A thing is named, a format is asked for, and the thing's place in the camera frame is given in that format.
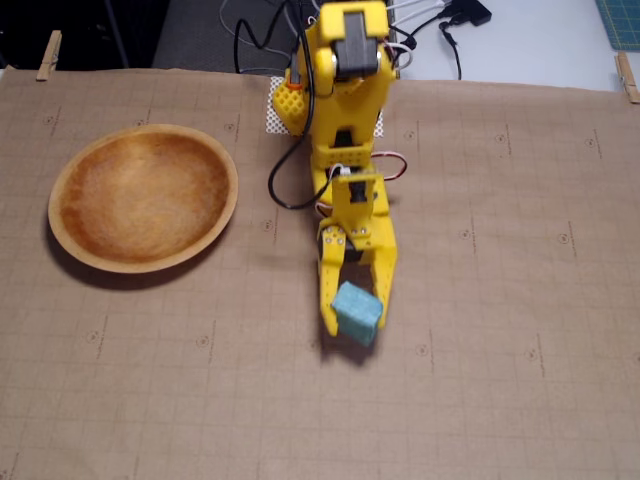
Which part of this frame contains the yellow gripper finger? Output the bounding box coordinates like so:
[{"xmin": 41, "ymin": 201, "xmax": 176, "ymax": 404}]
[
  {"xmin": 368, "ymin": 246, "xmax": 400, "ymax": 330},
  {"xmin": 315, "ymin": 230, "xmax": 350, "ymax": 338}
]

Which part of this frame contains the yellow lattice base clamp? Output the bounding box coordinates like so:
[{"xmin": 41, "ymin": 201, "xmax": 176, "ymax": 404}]
[{"xmin": 277, "ymin": 69, "xmax": 307, "ymax": 136}]

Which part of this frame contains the blue foam block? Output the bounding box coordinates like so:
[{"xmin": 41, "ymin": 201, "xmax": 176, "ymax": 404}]
[{"xmin": 330, "ymin": 280, "xmax": 385, "ymax": 348}]

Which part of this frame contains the red and white servo wire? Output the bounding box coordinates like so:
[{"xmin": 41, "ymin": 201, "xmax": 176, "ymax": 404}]
[{"xmin": 372, "ymin": 151, "xmax": 409, "ymax": 182}]

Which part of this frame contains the green cutting mat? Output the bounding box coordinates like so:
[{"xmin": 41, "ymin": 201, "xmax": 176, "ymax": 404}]
[{"xmin": 597, "ymin": 0, "xmax": 640, "ymax": 51}]

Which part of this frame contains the black camera cable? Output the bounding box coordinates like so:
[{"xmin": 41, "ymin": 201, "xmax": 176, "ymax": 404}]
[{"xmin": 268, "ymin": 29, "xmax": 326, "ymax": 210}]

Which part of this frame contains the black adapter cable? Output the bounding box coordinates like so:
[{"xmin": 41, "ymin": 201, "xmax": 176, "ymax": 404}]
[{"xmin": 438, "ymin": 19, "xmax": 464, "ymax": 81}]

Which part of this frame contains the white mesh base pad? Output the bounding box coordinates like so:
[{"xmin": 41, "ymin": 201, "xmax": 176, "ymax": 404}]
[{"xmin": 264, "ymin": 75, "xmax": 386, "ymax": 139}]

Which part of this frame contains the gridded gift wrap paper sheet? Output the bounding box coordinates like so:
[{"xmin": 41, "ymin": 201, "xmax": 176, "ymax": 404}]
[{"xmin": 0, "ymin": 67, "xmax": 640, "ymax": 480}]

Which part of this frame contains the black power adapter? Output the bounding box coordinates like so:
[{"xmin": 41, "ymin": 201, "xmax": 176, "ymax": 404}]
[{"xmin": 439, "ymin": 0, "xmax": 494, "ymax": 27}]

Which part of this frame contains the wooden clothespin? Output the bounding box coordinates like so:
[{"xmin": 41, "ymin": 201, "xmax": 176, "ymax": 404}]
[
  {"xmin": 613, "ymin": 51, "xmax": 640, "ymax": 105},
  {"xmin": 35, "ymin": 29, "xmax": 63, "ymax": 82}
]

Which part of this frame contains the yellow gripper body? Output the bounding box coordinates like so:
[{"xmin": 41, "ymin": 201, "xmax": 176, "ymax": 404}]
[{"xmin": 313, "ymin": 171, "xmax": 400, "ymax": 265}]

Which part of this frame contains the round wooden bowl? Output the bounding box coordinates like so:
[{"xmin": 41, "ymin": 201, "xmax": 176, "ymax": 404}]
[{"xmin": 47, "ymin": 123, "xmax": 240, "ymax": 275}]

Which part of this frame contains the looped black cable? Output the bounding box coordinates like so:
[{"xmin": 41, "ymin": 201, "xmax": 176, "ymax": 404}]
[{"xmin": 234, "ymin": 0, "xmax": 301, "ymax": 74}]

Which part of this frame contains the white cable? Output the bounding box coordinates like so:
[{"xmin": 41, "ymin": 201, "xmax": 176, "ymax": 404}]
[{"xmin": 387, "ymin": 0, "xmax": 454, "ymax": 26}]

